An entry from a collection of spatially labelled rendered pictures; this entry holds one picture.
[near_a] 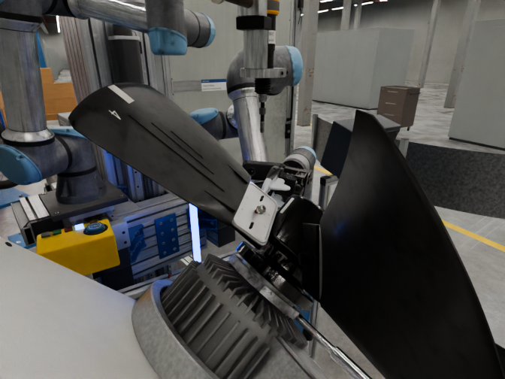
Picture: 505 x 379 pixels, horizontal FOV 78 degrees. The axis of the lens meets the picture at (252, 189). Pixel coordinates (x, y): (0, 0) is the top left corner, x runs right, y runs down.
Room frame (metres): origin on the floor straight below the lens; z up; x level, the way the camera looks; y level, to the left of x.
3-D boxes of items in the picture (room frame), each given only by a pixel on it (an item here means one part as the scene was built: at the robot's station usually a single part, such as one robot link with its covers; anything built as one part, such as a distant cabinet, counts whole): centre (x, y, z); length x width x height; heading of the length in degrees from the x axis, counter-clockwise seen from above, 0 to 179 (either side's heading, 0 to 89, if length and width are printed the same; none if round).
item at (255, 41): (0.50, -0.01, 1.49); 0.09 x 0.07 x 0.10; 157
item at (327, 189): (1.09, -0.27, 0.96); 0.03 x 0.03 x 0.20; 32
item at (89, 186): (0.97, 0.57, 1.09); 0.15 x 0.15 x 0.10
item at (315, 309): (1.09, -0.27, 0.39); 0.04 x 0.04 x 0.78; 32
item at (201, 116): (1.30, 0.19, 1.20); 0.13 x 0.12 x 0.14; 116
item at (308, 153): (0.90, -0.15, 1.17); 0.11 x 0.08 x 0.09; 159
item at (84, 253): (0.65, 0.43, 1.02); 0.16 x 0.10 x 0.11; 122
